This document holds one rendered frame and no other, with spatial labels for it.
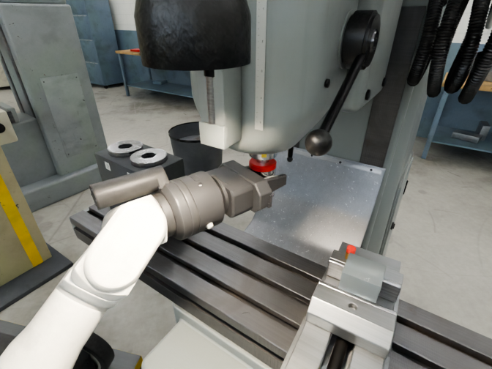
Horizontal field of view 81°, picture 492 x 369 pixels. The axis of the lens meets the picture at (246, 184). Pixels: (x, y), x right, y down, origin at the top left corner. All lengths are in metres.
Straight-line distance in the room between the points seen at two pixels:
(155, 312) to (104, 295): 1.53
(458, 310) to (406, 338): 1.57
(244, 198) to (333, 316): 0.23
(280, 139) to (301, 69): 0.09
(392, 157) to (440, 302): 1.49
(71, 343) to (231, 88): 0.33
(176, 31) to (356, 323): 0.45
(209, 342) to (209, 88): 0.54
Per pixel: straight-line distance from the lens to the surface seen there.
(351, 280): 0.52
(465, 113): 4.71
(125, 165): 0.77
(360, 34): 0.42
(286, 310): 0.63
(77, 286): 0.38
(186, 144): 2.38
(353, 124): 0.82
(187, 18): 0.18
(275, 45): 0.34
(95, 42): 7.64
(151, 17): 0.19
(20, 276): 2.43
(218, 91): 0.34
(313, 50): 0.36
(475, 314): 2.25
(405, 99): 0.78
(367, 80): 0.52
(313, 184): 0.86
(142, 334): 1.83
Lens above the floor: 1.48
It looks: 30 degrees down
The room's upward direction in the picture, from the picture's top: straight up
